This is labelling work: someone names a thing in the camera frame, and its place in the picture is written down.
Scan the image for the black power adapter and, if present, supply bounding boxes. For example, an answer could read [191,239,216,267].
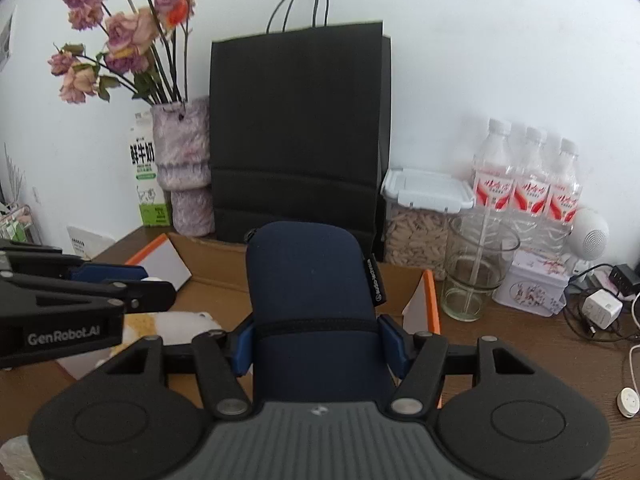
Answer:
[607,264,640,297]

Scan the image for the white dried feather stems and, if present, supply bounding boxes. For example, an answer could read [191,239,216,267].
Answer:
[4,142,27,202]

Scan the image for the orange cardboard box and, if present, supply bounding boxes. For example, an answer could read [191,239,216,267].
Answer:
[57,231,442,409]

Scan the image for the white charger with cables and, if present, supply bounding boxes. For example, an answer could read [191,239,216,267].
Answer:
[564,269,627,342]

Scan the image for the red label water bottle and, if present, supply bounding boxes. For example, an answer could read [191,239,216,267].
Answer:
[470,117,516,226]
[510,126,551,241]
[545,137,584,247]

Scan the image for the clear plastic bag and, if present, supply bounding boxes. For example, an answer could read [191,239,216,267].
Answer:
[0,435,39,480]

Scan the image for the purple textured vase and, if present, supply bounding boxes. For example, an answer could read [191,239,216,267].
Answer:
[150,96,217,239]

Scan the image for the clear glass cup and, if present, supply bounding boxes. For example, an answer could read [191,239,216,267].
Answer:
[441,212,521,322]

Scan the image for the white round speaker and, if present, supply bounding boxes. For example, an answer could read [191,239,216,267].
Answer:
[562,207,611,276]

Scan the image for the white paper board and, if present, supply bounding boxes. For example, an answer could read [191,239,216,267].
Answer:
[66,225,116,261]

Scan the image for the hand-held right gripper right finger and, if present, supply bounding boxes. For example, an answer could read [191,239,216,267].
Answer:
[377,314,538,419]

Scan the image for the white cable inline switch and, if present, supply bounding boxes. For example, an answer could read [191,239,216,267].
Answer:
[616,386,640,417]

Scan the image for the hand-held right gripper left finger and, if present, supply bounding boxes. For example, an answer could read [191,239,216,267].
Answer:
[102,317,258,421]

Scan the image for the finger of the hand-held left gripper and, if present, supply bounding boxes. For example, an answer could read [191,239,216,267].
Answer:
[0,240,150,285]
[0,272,177,318]

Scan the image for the dried pink roses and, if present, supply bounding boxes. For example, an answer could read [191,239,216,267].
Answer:
[47,0,197,107]

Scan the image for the white charger plug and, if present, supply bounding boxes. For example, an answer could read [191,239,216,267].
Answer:
[582,287,624,330]

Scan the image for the white green milk carton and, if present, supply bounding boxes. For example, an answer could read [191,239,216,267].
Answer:
[129,110,174,229]

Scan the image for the wire rack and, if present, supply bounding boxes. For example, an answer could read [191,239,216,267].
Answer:
[0,200,41,246]

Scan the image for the white floral tin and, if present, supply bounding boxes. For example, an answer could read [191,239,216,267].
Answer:
[492,249,571,317]

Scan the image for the navy blue fabric pouch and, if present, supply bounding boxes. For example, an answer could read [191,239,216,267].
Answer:
[245,221,399,407]

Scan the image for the wall photo print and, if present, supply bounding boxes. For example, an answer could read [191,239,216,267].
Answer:
[0,7,19,74]

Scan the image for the glass straw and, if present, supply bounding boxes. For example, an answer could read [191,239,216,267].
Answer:
[462,205,494,318]

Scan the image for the clear food container white lid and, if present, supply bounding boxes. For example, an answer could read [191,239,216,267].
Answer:
[381,167,476,282]

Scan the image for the black paper bag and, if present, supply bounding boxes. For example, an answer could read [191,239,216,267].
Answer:
[209,0,393,264]

